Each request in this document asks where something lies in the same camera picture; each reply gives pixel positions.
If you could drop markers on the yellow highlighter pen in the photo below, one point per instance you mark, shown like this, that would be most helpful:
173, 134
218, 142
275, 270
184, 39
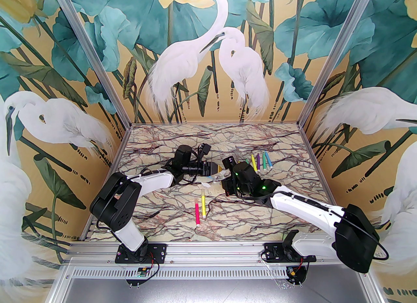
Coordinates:
254, 161
203, 207

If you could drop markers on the purple highlighter pen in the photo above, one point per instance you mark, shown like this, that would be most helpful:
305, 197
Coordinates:
258, 161

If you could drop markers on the blue highlighter pen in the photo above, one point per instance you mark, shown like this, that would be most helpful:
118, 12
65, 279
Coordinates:
269, 160

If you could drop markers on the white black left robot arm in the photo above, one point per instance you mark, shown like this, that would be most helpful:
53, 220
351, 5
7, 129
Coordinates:
114, 197

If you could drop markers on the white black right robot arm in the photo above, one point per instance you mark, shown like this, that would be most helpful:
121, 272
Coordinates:
353, 236

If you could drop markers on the pink highlighter pen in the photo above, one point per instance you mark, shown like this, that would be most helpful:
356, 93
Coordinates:
197, 213

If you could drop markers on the grey perforated metal tray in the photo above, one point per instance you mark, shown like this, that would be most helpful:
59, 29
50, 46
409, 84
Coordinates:
211, 274

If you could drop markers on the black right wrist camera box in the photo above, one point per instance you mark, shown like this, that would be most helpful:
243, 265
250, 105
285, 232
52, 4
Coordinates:
228, 163

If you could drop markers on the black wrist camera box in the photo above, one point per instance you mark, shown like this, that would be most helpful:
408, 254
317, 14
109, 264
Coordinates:
204, 149
228, 163

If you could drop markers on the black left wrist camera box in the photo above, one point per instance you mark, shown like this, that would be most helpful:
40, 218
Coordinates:
204, 149

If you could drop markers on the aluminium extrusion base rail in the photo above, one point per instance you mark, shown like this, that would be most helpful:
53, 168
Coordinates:
215, 252

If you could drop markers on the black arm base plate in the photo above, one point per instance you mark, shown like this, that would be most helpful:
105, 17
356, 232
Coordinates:
272, 252
156, 251

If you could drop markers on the aluminium frame post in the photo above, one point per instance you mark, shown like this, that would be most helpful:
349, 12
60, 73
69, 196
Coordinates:
94, 54
335, 54

